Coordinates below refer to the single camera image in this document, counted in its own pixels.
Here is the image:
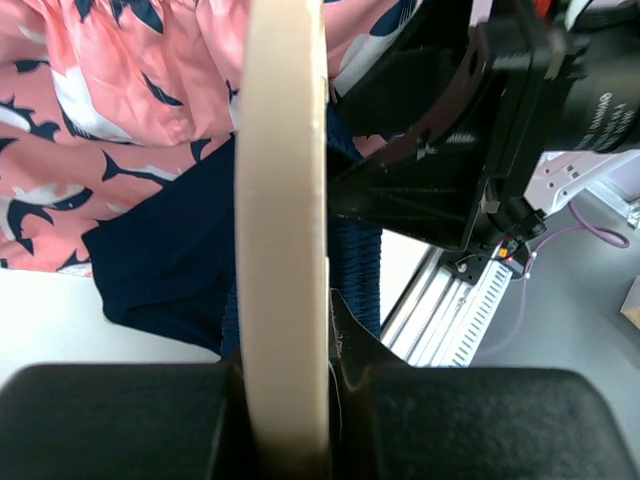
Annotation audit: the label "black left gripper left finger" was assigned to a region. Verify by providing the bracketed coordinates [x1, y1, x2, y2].
[1, 364, 255, 479]

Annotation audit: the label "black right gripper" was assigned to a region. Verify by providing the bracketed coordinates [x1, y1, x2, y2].
[328, 1, 585, 250]

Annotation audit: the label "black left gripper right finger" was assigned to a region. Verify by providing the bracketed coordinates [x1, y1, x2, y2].
[329, 292, 639, 479]

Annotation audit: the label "navy blue shorts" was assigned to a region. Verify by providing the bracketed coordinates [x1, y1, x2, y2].
[82, 102, 382, 358]

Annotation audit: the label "cream hanger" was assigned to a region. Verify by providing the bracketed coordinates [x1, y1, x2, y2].
[235, 1, 331, 479]

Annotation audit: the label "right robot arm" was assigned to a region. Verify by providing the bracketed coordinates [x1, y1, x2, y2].
[328, 1, 639, 251]

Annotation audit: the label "pink shark print shorts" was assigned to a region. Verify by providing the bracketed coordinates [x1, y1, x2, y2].
[0, 0, 431, 274]

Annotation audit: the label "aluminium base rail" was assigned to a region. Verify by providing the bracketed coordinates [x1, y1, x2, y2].
[381, 246, 475, 367]

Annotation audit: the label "white slotted cable duct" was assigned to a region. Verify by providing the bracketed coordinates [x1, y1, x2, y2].
[442, 262, 512, 367]

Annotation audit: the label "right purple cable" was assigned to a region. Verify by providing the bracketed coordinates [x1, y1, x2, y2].
[479, 204, 631, 356]

